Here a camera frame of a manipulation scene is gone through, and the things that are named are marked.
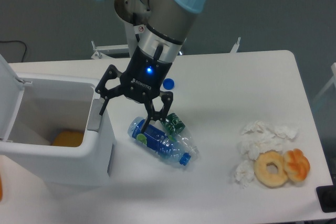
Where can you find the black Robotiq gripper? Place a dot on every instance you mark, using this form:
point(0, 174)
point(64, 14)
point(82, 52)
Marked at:
point(147, 79)

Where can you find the white push-lid trash can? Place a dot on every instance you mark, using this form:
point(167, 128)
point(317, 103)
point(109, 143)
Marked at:
point(35, 108)

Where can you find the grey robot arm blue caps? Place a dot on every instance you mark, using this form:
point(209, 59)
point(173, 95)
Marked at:
point(167, 23)

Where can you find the blue bottle cap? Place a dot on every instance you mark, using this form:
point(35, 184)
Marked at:
point(168, 84)

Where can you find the green label plastic bottle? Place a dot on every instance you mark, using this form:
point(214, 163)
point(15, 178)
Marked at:
point(178, 131)

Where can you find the blue label plastic bottle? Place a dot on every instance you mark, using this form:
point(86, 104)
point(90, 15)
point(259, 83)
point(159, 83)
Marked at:
point(167, 149)

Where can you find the orange item inside bin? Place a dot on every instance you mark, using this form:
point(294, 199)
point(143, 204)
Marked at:
point(68, 139)

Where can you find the crumpled white tissue middle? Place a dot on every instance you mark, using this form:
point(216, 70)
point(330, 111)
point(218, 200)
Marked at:
point(253, 144)

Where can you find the crumpled white tissue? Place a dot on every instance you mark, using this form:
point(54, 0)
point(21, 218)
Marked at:
point(253, 144)
point(287, 132)
point(244, 173)

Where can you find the crumpled white tissue top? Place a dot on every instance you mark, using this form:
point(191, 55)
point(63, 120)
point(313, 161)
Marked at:
point(287, 132)

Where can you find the crumpled white tissue bottom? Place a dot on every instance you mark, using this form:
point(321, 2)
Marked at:
point(244, 173)

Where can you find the orange object at left edge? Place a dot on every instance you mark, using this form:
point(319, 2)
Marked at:
point(1, 189)

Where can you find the orange twisted bread bun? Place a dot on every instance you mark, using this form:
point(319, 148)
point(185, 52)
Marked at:
point(296, 165)

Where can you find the black device at edge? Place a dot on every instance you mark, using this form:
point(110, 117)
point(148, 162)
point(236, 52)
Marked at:
point(326, 197)

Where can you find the white frame at right edge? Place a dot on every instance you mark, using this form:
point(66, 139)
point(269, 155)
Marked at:
point(321, 97)

